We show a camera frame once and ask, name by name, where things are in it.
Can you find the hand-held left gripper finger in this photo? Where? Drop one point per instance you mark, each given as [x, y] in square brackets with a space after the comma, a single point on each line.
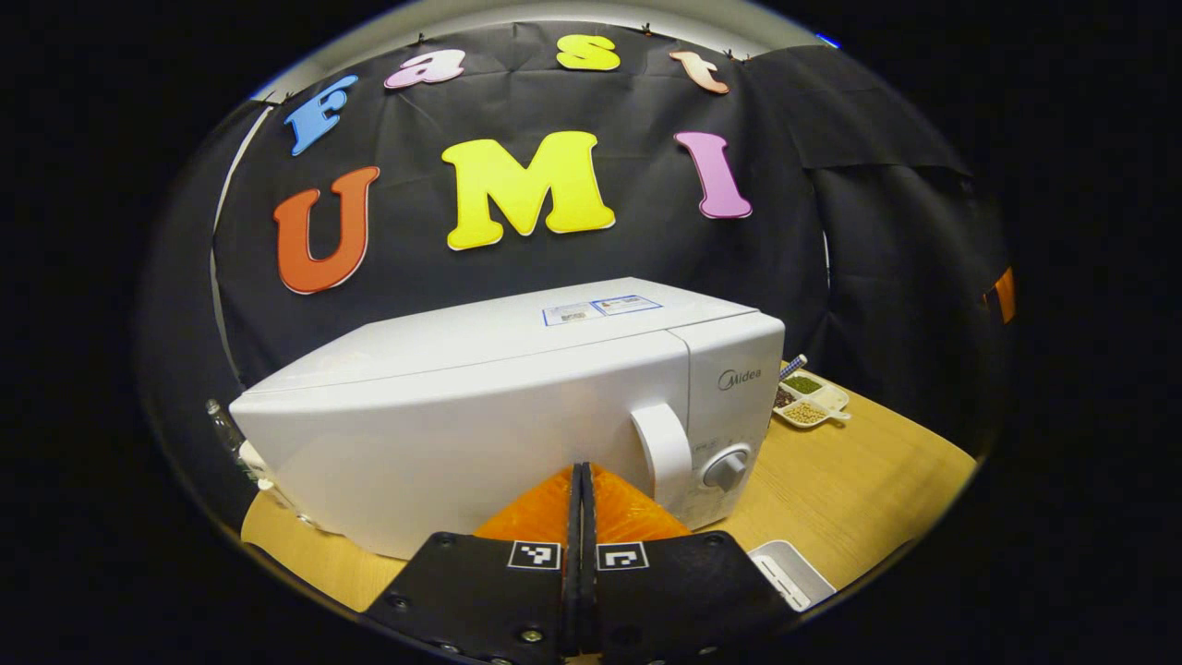
[590, 600]
[573, 600]

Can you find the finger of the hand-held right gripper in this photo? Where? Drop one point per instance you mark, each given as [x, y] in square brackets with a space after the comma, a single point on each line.
[1003, 296]

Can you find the white microwave oven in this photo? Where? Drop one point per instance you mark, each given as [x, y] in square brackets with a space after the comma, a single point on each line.
[462, 416]

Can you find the white rectangular dish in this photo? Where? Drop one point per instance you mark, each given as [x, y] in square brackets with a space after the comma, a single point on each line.
[794, 574]

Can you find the divided dish of beans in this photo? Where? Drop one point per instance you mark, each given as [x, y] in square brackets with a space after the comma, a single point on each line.
[808, 399]

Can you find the blue patterned spoon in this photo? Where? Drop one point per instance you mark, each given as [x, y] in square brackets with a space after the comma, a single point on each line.
[793, 367]

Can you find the black backdrop cloth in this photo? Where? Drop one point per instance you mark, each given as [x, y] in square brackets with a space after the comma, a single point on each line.
[646, 249]

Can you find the clear plastic water bottle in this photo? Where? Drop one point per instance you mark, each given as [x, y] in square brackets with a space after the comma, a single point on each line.
[222, 427]

